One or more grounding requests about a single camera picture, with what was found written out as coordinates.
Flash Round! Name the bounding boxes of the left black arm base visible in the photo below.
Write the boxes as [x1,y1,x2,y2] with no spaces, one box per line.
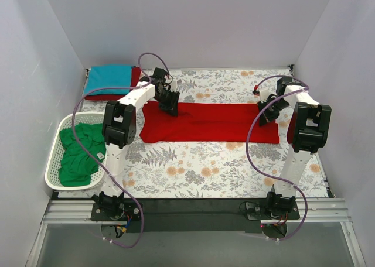
[90,192,142,238]

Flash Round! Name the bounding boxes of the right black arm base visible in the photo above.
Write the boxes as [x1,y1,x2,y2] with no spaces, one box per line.
[239,191,300,238]

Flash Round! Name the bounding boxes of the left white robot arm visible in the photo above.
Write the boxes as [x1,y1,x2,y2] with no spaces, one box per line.
[101,68,179,197]

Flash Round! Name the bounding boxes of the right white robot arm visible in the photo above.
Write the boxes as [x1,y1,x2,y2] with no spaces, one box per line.
[253,76,332,219]

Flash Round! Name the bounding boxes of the folded dark red t-shirt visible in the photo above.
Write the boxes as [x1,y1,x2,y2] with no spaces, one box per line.
[85,66,142,101]

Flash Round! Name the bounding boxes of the folded teal t-shirt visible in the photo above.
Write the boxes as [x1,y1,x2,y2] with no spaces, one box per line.
[84,64,133,95]

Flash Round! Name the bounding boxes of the floral patterned table mat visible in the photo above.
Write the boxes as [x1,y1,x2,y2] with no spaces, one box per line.
[58,68,329,199]

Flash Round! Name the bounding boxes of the green t-shirt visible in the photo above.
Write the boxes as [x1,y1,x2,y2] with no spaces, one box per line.
[59,123,106,187]

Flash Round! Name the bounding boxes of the white plastic laundry basket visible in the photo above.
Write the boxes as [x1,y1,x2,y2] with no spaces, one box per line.
[45,111,105,191]

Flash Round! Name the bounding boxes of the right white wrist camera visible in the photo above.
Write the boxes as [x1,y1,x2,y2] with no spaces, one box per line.
[253,85,270,101]

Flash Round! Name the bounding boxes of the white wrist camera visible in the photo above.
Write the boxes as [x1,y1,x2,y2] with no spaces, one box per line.
[163,78,177,92]
[253,85,270,101]

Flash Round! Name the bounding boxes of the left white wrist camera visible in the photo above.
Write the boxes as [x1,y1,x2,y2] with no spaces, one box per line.
[163,78,177,92]

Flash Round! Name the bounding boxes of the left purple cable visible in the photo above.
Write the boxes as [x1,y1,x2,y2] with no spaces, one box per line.
[71,52,173,248]

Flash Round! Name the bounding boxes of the aluminium rail frame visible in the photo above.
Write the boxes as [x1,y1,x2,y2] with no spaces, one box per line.
[28,198,366,266]

